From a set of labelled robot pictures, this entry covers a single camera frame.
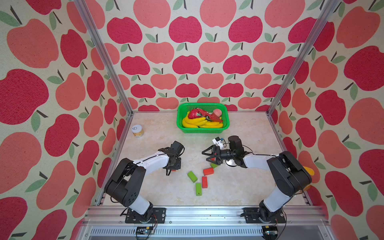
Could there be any red block lower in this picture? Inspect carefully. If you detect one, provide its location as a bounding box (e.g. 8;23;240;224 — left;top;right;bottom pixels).
202;176;208;189

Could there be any green block lower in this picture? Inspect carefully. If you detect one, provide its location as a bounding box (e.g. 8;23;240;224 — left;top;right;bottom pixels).
196;183;203;196

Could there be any aluminium post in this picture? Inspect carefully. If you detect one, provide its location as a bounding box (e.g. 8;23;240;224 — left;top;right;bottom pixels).
74;0;134;118
267;0;339;117

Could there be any right aluminium post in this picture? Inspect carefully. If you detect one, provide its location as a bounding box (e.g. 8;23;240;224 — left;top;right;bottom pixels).
267;0;339;117

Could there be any red snack packet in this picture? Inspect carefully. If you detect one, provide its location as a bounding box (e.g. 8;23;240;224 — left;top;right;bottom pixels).
188;108;223;123

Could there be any green plastic basket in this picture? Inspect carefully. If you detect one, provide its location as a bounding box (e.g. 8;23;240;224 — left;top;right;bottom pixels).
177;103;230;134

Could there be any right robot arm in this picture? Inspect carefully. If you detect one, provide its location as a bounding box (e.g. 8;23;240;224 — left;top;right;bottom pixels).
202;136;312;224

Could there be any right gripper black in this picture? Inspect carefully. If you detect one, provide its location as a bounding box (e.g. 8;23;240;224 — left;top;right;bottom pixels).
202;145;235;165

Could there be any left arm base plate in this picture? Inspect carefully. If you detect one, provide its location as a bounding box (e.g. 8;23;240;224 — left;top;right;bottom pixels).
125;207;167;224

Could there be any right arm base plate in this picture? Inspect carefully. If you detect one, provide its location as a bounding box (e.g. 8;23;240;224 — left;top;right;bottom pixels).
240;208;287;225

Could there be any left aluminium post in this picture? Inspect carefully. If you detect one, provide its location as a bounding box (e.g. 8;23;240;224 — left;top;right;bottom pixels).
74;0;134;118

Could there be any yellow banana bunch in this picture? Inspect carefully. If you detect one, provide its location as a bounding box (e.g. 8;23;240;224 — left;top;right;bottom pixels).
182;112;224;129

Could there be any red block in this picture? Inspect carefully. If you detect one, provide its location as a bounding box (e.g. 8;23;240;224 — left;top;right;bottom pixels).
202;176;208;189
203;168;214;176

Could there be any pink peach toy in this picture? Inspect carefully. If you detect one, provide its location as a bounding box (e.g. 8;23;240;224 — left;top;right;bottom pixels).
213;109;222;117

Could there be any red block middle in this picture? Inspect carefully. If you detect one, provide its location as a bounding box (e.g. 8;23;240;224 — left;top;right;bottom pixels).
203;168;214;176

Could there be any aluminium front rail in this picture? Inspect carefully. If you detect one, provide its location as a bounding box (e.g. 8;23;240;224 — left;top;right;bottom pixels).
74;206;337;240

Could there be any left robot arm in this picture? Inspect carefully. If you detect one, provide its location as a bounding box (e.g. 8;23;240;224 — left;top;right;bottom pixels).
105;141;185;223

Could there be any green block left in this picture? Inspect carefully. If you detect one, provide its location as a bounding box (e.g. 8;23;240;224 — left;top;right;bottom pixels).
187;171;198;183

